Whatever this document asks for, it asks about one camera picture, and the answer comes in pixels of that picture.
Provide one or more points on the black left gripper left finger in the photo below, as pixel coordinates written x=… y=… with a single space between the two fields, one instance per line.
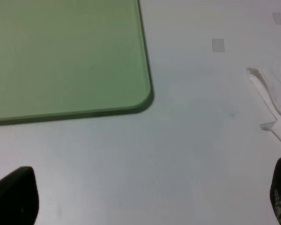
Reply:
x=19 y=200

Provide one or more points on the white short sleeve t-shirt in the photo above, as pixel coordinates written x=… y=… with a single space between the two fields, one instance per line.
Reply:
x=267 y=82

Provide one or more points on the light green plastic tray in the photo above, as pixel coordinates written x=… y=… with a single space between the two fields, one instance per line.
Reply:
x=68 y=59

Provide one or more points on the clear tape piece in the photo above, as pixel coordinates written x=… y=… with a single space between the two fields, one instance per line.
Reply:
x=277 y=18
x=218 y=45

